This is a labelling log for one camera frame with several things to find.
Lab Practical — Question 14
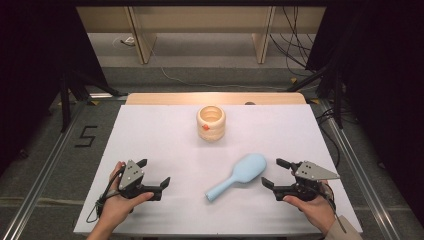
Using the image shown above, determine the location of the cream ribbed cup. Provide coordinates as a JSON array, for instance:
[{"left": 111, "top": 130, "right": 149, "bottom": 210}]
[{"left": 195, "top": 105, "right": 227, "bottom": 142}]

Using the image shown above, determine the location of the black curtain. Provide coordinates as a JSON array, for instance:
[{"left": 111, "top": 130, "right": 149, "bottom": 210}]
[
  {"left": 0, "top": 0, "right": 109, "bottom": 174},
  {"left": 304, "top": 0, "right": 424, "bottom": 228}
]

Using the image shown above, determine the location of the person's right hand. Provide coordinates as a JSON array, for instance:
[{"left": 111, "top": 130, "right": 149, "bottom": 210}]
[{"left": 283, "top": 179, "right": 336, "bottom": 235}]

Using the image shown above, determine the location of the wooden shelf unit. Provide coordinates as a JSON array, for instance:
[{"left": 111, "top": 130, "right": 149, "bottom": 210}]
[{"left": 75, "top": 5, "right": 327, "bottom": 65}]

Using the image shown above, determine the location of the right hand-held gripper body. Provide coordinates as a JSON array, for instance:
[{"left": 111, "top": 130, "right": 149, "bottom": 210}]
[{"left": 271, "top": 160, "right": 341, "bottom": 203}]

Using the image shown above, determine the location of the light wooden table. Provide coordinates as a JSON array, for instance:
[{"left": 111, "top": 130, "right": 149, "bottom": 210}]
[{"left": 125, "top": 92, "right": 308, "bottom": 106}]

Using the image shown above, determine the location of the black floor cable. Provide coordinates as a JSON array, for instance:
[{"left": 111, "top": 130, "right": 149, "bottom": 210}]
[{"left": 316, "top": 106, "right": 342, "bottom": 168}]

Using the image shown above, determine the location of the floor outlet with plug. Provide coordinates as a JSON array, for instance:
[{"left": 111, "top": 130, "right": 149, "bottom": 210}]
[{"left": 113, "top": 35, "right": 136, "bottom": 48}]

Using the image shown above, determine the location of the metal floor rail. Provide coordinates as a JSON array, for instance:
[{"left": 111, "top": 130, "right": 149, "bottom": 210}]
[
  {"left": 0, "top": 99, "right": 91, "bottom": 240},
  {"left": 319, "top": 99, "right": 401, "bottom": 240}
]

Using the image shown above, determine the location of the bundle of black cables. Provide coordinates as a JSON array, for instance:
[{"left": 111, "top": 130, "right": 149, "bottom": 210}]
[{"left": 269, "top": 5, "right": 318, "bottom": 78}]

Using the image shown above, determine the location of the person's left hand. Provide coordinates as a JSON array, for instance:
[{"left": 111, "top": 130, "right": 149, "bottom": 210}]
[{"left": 99, "top": 161, "right": 155, "bottom": 231}]

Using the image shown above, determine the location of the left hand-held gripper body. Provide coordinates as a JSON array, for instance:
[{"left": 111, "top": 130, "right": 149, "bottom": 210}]
[{"left": 118, "top": 159, "right": 164, "bottom": 202}]

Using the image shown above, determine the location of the black metal stand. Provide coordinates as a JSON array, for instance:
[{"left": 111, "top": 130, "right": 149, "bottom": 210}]
[
  {"left": 286, "top": 64, "right": 344, "bottom": 130},
  {"left": 59, "top": 69, "right": 129, "bottom": 133}
]

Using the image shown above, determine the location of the white board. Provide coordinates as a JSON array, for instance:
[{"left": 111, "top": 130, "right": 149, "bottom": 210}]
[{"left": 73, "top": 104, "right": 364, "bottom": 236}]

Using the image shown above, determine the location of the light blue rice paddle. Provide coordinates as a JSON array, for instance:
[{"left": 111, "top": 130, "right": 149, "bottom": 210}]
[{"left": 204, "top": 153, "right": 268, "bottom": 203}]

